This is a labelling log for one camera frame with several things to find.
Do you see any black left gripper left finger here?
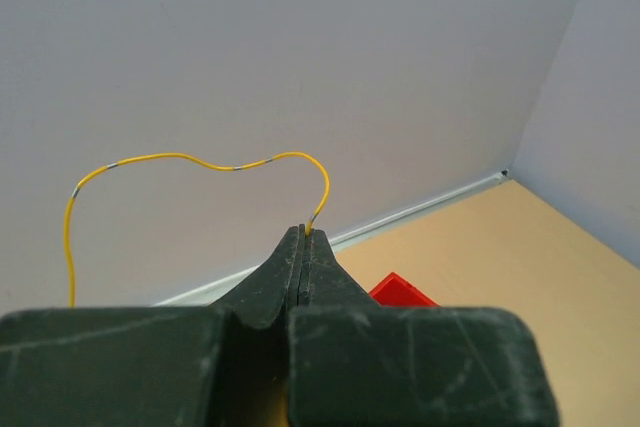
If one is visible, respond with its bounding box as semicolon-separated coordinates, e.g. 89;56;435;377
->
1;227;300;426

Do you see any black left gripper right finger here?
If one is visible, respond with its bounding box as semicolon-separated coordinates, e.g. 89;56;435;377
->
288;230;560;426

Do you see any single yellow cable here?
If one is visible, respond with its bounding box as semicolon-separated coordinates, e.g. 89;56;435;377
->
63;150;331;308

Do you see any red plastic bin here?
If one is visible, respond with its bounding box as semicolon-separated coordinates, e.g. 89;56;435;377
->
369;272;439;308

